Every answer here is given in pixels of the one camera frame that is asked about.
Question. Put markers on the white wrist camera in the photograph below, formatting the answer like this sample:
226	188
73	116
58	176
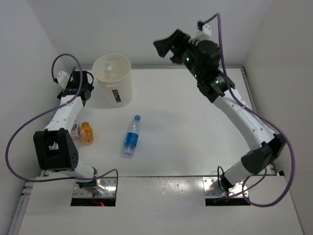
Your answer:
62	79
204	32

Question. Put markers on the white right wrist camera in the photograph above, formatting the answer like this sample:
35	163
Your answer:
204	32

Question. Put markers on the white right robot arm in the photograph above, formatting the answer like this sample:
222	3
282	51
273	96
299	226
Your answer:
201	57

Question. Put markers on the clear orange label bottle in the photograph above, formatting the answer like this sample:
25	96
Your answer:
75	130

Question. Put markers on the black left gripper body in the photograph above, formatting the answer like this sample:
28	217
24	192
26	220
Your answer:
89	88

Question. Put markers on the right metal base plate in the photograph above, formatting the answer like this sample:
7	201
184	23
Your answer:
213	191

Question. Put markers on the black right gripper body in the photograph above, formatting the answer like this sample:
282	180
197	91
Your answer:
185	56

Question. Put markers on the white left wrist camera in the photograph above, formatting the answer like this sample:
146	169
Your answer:
62	79

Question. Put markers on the orange juice bottle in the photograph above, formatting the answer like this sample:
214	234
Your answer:
86	133

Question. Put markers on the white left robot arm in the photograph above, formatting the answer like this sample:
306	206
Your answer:
55	148

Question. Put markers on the white plastic bin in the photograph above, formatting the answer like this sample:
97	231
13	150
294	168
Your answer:
118	93

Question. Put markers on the blue label water bottle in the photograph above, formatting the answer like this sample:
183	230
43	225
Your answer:
131	138

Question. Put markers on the metal base plate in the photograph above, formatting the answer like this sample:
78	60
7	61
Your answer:
106	188
213	191

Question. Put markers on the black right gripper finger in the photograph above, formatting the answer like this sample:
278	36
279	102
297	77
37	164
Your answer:
163	46
178	38

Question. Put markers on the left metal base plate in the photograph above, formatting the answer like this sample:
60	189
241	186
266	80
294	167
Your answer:
106	188

